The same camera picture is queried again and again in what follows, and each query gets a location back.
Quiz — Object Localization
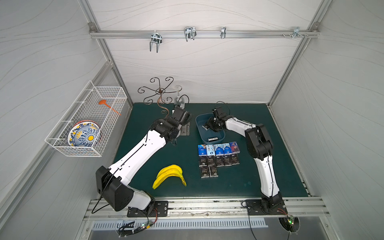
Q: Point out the copper glass rack stand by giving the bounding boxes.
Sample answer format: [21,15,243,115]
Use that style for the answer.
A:
[137,77,183,117]

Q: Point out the teal storage box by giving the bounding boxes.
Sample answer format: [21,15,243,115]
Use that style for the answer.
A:
[195,113,226,145]

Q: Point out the blue yellow patterned plate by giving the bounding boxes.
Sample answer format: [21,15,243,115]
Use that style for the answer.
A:
[68,120,101,147]

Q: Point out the dark blue tissue pack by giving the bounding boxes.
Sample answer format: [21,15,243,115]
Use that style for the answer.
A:
[198,145,207,157]

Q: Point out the white blue tissue pack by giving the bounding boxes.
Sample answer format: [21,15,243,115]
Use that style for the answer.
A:
[206,145,216,157]

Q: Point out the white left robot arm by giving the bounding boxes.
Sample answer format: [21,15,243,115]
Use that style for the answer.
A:
[96,107,190,215]

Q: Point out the metal hook middle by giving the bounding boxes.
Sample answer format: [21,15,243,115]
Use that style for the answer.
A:
[184,27,197,42]

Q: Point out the metal hook right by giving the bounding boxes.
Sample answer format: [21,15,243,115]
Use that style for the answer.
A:
[282,27,308,39]

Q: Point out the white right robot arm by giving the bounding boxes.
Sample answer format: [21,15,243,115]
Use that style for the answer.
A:
[203,116,284,214]

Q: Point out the metal hook left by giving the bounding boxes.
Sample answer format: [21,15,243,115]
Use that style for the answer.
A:
[150,33,163,53]

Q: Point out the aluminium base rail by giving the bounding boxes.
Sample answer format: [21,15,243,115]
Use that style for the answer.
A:
[127,196,331,218]

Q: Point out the orange spatula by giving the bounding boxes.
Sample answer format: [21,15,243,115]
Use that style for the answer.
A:
[99,100,121,116]

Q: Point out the metal hook small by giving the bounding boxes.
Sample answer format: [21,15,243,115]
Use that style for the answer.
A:
[220,27,227,39]

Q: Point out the white wire basket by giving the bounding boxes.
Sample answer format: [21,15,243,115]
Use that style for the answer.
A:
[45,81,127,157]

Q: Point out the aluminium top rail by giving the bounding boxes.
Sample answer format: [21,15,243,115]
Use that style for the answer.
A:
[90,23,321,40]

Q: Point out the black tissue pack top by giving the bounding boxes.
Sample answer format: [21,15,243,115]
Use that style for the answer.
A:
[231,154,240,165]

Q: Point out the red blue tissue pack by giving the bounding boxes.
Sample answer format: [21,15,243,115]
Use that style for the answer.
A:
[229,142,240,154]

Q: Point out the yellow banana bunch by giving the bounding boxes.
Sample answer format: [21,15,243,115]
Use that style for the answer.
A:
[152,165,187,190]

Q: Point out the light blue tissue pack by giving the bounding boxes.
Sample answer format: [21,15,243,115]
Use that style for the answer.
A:
[222,143,233,156]
[214,144,225,156]

